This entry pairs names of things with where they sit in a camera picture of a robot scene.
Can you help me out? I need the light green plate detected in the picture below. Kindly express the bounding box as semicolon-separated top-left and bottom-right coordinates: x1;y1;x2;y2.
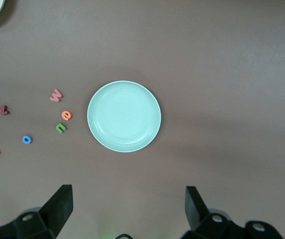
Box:
87;80;162;153

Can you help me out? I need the pink letter w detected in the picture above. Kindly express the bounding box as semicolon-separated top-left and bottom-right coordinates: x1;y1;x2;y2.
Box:
49;89;64;103

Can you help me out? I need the green letter n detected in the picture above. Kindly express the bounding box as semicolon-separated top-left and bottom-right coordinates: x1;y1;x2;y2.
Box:
55;122;68;133

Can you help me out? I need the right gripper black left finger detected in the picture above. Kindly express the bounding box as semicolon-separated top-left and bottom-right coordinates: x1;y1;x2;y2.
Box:
12;184;74;239

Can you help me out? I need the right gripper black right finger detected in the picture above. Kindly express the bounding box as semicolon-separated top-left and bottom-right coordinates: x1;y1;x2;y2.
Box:
182;185;247;239

